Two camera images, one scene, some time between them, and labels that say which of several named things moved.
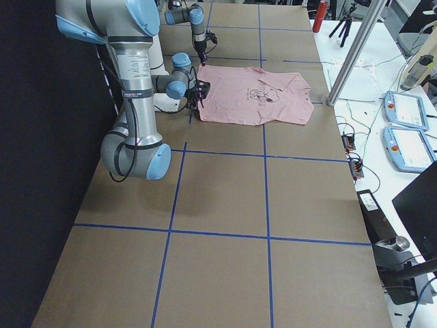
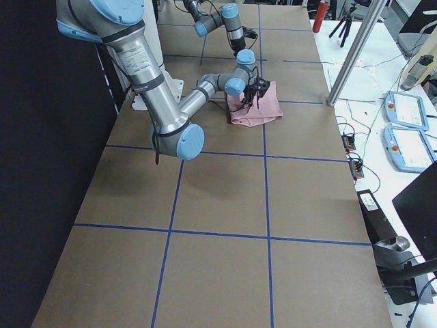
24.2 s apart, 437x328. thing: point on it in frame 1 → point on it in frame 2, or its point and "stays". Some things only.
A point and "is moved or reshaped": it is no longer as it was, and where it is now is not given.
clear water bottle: x=417 y=72 stays
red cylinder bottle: x=320 y=16 stays
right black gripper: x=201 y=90 → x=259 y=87
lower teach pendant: x=408 y=149 stays
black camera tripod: x=347 y=25 stays
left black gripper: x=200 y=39 → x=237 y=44
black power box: x=379 y=227 stays
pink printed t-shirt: x=248 y=96 is moved or reshaped
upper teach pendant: x=406 y=110 stays
